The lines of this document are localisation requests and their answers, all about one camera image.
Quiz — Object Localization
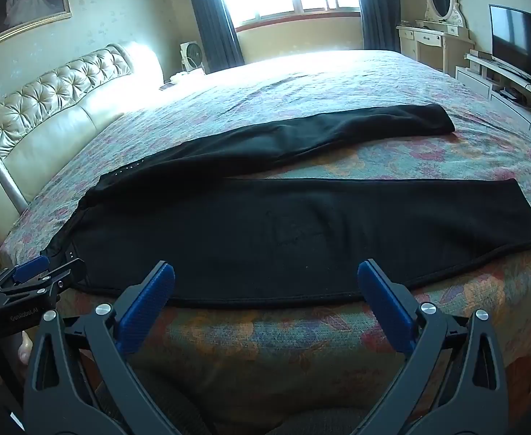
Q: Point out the person's left hand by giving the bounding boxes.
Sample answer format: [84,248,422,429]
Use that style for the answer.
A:
[16,331,34,365]

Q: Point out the black pants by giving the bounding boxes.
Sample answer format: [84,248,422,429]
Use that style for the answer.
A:
[41,103,531,306]

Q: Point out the white box fan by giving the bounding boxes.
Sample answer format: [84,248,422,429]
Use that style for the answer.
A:
[179,41,207,74]

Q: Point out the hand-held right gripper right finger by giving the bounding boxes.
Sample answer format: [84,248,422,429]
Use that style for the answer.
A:
[357,259,510,435]

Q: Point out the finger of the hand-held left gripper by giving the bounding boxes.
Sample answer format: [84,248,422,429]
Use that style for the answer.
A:
[0,255,51,288]
[3,258,86,302]

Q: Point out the cream tufted leather headboard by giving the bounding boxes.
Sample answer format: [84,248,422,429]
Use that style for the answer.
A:
[0,41,164,259]

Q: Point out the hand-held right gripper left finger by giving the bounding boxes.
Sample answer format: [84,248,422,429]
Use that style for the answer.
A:
[23,260,176,435]

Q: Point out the floral bedspread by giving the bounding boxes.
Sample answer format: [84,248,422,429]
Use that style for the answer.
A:
[0,50,531,395]

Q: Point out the cream dressing table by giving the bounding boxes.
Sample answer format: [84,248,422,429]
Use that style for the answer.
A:
[397,20,472,75]

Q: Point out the white television stand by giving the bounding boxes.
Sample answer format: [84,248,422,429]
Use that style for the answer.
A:
[456,52,531,146]

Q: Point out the flat screen television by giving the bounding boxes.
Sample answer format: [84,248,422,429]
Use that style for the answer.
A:
[489,4,531,100]

